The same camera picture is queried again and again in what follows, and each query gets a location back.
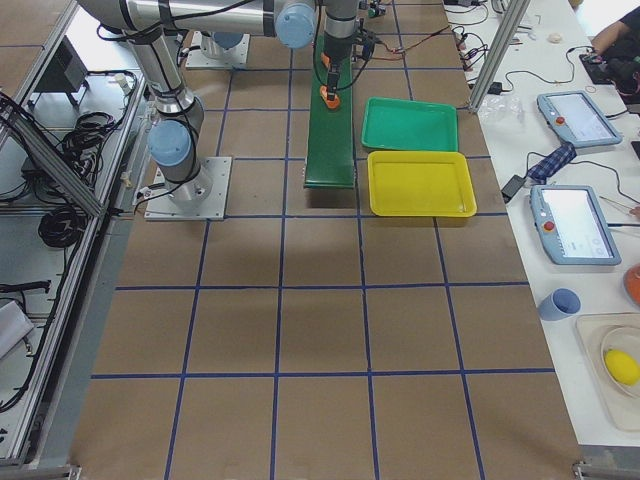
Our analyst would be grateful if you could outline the black power adapter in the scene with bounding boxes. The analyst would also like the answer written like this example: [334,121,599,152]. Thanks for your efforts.
[501,175,525,204]

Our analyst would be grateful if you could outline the teach pendant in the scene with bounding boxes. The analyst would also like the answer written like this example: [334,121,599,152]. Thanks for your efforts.
[536,91,622,149]
[529,185,621,266]

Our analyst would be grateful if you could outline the plain orange cylinder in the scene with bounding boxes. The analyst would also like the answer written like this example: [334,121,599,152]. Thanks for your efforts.
[320,53,330,69]

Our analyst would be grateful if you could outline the lower teach pendant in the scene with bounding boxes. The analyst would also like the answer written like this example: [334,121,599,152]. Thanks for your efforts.
[529,185,621,266]

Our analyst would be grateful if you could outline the red black wire with board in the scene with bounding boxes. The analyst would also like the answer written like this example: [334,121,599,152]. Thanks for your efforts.
[379,27,454,57]

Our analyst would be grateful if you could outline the green conveyor belt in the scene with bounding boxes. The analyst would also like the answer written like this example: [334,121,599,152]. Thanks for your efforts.
[302,34,357,190]

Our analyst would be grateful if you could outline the upper teach pendant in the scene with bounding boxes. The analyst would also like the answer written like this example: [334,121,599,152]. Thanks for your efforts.
[536,91,622,149]

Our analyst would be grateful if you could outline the green plastic tray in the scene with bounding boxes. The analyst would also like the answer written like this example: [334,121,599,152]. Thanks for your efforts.
[361,97,459,152]

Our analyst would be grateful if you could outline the blue plaid cloth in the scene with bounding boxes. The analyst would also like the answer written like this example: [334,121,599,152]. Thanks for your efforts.
[527,143,576,184]

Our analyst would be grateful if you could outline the yellow lemon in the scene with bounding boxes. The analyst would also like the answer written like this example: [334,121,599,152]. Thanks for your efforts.
[604,349,639,386]

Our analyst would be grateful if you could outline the beige tray with bowl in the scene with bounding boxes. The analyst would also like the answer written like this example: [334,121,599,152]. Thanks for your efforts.
[576,313,639,432]

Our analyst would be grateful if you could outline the aluminium frame post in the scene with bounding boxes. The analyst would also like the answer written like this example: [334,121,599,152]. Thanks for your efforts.
[469,0,530,112]

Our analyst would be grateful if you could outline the orange cylinder marked 4680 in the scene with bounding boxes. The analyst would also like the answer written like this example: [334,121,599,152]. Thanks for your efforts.
[319,85,341,110]

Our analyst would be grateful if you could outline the orange round object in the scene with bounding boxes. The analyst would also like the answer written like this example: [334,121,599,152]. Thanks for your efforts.
[623,264,640,305]

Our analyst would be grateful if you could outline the blue plastic cup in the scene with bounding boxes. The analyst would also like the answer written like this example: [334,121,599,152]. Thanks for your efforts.
[538,288,581,321]

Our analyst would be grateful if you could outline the yellow plastic tray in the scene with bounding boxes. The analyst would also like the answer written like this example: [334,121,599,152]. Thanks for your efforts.
[367,151,477,218]

